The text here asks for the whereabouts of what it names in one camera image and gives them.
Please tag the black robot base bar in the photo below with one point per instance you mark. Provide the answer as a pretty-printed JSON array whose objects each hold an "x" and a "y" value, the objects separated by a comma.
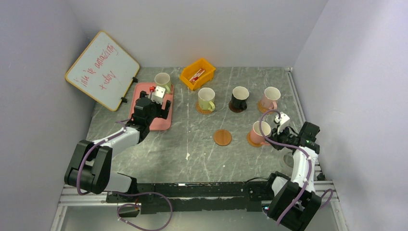
[{"x": 153, "y": 198}]

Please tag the orange patterned coaster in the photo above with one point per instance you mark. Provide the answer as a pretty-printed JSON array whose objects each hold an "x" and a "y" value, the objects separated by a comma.
[
  {"x": 263, "y": 110},
  {"x": 252, "y": 143}
]

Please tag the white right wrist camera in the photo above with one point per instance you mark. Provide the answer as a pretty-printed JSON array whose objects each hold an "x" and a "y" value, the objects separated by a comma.
[{"x": 282, "y": 120}]

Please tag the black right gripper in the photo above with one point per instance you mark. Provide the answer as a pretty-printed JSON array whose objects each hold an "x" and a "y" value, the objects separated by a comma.
[{"x": 276, "y": 137}]

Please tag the pink plastic tray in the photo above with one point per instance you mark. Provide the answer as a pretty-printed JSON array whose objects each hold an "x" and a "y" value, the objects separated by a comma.
[{"x": 158, "y": 124}]

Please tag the whiteboard with yellow frame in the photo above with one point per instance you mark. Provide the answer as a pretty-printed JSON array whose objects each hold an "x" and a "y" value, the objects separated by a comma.
[{"x": 104, "y": 71}]

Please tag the pink mug white inside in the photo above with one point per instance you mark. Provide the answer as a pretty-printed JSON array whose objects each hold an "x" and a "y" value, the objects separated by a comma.
[{"x": 270, "y": 97}]

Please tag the red white marker pens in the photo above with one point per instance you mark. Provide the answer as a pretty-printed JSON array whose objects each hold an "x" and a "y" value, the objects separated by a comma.
[{"x": 197, "y": 75}]

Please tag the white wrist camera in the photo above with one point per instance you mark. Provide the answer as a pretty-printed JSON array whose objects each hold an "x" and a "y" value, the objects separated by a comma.
[
  {"x": 282, "y": 120},
  {"x": 157, "y": 94}
]

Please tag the light wooden round coaster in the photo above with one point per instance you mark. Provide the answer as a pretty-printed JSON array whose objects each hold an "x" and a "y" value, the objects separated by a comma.
[{"x": 222, "y": 137}]

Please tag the dark brown wooden coaster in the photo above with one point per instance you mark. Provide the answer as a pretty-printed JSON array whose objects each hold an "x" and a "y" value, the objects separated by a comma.
[{"x": 237, "y": 107}]

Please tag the woven rattan coaster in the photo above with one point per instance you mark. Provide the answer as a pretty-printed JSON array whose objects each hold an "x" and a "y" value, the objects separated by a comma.
[{"x": 201, "y": 111}]

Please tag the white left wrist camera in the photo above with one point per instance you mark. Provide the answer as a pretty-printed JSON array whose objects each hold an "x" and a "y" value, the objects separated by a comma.
[{"x": 157, "y": 94}]

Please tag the yellow plastic bin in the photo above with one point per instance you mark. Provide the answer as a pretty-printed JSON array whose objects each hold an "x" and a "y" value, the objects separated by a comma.
[{"x": 190, "y": 70}]

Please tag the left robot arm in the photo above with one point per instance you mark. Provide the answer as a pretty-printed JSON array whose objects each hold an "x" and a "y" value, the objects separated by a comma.
[{"x": 89, "y": 169}]

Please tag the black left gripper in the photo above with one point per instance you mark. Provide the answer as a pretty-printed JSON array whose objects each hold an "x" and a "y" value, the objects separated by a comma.
[{"x": 164, "y": 112}]

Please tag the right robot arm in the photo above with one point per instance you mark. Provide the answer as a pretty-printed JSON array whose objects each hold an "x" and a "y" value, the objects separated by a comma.
[{"x": 295, "y": 201}]

